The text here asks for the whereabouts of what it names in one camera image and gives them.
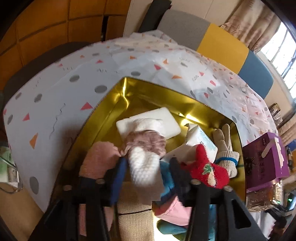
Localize beige mesh cloth roll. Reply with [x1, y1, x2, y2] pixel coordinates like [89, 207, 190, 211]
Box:
[117, 182, 154, 241]

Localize wooden wardrobe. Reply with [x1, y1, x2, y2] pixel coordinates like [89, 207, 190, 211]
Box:
[1, 1, 130, 88]

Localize white foam pad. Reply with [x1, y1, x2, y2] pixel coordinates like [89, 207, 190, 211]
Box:
[116, 108, 181, 140]

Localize white waffle cloth roll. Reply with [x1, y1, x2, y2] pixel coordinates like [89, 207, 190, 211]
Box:
[125, 117, 167, 188]

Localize barred window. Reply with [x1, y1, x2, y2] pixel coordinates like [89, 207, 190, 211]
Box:
[260, 23, 295, 99]

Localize left patterned curtain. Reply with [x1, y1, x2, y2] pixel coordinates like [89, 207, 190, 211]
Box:
[220, 0, 281, 53]

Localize white wet wipes pack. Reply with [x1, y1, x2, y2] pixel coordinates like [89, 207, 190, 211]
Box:
[160, 123, 218, 164]

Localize brown scrunchie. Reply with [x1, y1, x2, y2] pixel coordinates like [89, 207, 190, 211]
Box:
[120, 130, 167, 157]

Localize gold metal tray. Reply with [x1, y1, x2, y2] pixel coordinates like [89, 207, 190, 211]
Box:
[52, 77, 242, 198]

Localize purple cardboard box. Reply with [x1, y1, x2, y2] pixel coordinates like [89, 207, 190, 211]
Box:
[243, 132, 290, 193]

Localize blue plush toy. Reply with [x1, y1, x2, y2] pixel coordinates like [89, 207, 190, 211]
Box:
[151, 161, 217, 241]

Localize pink towel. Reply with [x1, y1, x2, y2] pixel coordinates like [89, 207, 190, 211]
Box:
[79, 142, 120, 237]

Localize patterned light blue tablecloth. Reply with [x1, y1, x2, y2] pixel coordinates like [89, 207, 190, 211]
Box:
[3, 31, 277, 210]

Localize grey yellow blue sofa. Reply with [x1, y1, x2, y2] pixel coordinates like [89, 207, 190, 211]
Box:
[158, 9, 273, 98]

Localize red christmas sock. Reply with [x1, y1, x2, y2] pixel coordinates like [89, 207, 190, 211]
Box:
[181, 144, 229, 189]

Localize white work glove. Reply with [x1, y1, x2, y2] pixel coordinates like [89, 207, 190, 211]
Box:
[213, 124, 240, 179]

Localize ornate gold tissue box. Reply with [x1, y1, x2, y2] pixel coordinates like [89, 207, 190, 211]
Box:
[246, 181, 283, 212]

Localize bottles on side table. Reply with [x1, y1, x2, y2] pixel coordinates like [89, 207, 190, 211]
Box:
[269, 103, 282, 126]

